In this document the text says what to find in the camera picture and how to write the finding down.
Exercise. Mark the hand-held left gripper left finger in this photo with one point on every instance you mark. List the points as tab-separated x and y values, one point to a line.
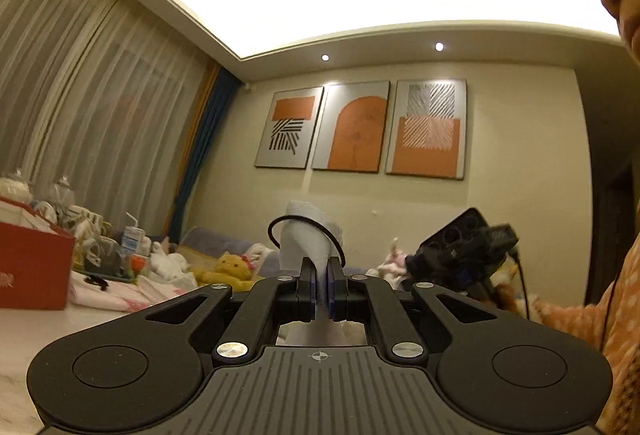
312	287

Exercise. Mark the glass teapot with lid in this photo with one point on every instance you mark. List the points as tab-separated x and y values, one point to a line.
62	192

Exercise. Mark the sheer white curtain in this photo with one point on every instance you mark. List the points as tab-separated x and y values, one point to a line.
90	90

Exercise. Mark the red cardboard box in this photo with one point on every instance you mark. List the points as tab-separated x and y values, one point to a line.
30	265

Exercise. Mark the person's right forearm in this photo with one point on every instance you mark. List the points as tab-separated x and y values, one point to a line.
565	322

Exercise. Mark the hatched orange square wall picture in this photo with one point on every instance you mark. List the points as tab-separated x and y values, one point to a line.
427	130

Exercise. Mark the blue curtain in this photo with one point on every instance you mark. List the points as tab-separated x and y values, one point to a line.
205	150

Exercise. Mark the white cat plush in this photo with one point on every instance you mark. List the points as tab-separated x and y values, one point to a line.
167	262

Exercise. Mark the flat folded white pink bag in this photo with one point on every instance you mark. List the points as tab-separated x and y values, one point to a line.
105	297

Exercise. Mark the white plush in pink dress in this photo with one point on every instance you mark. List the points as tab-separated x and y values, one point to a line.
390	265

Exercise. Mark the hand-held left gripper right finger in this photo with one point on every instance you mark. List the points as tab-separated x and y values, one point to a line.
330	287

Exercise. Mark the yellow muscular cat plush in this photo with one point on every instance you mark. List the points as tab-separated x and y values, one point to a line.
230	267

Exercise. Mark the striped orange rectangle wall picture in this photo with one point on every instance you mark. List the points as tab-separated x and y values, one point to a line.
287	130

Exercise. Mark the glass jar with lid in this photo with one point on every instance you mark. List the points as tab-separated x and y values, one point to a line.
15	187

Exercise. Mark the orange toy in clear case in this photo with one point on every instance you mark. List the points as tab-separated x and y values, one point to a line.
139	265

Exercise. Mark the folded white red-lettered bag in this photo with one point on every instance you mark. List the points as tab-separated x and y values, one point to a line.
167	285

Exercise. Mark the striped white mug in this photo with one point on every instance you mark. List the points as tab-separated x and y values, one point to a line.
85	220

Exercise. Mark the grey sofa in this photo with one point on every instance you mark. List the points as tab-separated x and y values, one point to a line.
215	240

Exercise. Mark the milk carton with straw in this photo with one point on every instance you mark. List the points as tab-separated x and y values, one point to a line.
132	242

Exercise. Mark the person's orange patterned pajamas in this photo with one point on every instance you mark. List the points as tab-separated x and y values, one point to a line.
625	340

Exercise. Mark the white pink-printed shopping bag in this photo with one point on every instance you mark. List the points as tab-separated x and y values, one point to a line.
310	240

